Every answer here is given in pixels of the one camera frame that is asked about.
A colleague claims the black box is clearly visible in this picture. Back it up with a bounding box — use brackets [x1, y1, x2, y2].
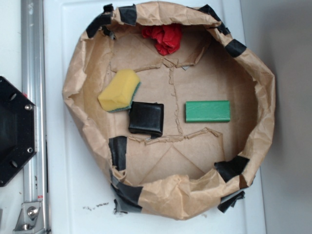
[128, 101, 164, 138]

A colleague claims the green block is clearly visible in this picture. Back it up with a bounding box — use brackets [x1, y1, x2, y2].
[185, 100, 231, 122]

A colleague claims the yellow green sponge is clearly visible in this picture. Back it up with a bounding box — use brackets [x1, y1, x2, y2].
[98, 69, 141, 113]

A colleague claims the brown paper bag bin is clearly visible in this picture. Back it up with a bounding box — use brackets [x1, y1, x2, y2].
[62, 1, 275, 220]

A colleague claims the red crumpled paper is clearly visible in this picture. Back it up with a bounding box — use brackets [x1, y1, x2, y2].
[141, 24, 182, 56]

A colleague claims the aluminium profile rail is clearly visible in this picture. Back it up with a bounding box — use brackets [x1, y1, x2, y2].
[21, 0, 51, 234]

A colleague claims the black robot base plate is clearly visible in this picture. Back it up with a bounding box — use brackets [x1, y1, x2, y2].
[0, 77, 37, 187]

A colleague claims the metal corner bracket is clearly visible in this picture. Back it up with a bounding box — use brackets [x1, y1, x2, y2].
[13, 201, 45, 234]

